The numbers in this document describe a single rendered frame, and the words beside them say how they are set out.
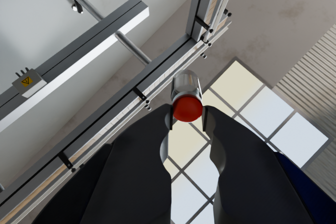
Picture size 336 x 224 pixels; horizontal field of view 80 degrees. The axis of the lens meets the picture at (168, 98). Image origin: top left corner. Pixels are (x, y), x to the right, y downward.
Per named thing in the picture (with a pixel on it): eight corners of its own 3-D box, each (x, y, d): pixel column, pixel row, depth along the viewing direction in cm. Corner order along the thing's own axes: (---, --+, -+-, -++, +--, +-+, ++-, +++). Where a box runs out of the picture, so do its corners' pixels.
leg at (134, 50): (72, -22, 126) (158, 58, 112) (77, -10, 134) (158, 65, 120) (60, -14, 124) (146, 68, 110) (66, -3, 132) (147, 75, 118)
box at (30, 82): (31, 67, 102) (42, 79, 101) (37, 71, 107) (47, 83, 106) (10, 83, 100) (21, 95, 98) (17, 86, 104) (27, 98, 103)
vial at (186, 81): (199, 69, 16) (205, 93, 13) (197, 93, 18) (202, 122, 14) (172, 68, 17) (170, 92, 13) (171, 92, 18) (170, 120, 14)
